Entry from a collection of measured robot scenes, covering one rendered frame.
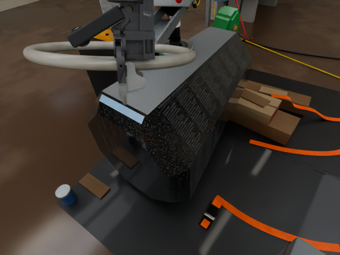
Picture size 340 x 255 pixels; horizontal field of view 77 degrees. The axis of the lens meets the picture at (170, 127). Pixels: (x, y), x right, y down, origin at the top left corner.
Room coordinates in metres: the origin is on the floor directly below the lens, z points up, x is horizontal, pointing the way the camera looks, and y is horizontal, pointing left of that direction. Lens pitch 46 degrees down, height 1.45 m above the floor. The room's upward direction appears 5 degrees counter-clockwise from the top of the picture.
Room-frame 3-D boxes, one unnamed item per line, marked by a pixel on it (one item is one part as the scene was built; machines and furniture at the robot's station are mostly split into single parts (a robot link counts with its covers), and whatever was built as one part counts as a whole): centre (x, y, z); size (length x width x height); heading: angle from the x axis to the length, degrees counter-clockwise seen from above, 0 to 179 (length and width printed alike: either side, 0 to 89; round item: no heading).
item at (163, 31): (1.16, -0.04, 1.07); 0.69 x 0.19 x 0.05; 160
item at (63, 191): (0.76, 0.78, 0.08); 0.10 x 0.10 x 0.13
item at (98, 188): (0.85, 0.62, 0.02); 0.25 x 0.10 x 0.01; 52
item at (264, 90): (1.63, -1.04, 0.14); 0.25 x 0.10 x 0.01; 56
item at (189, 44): (1.26, -0.08, 0.86); 0.21 x 0.21 x 0.01
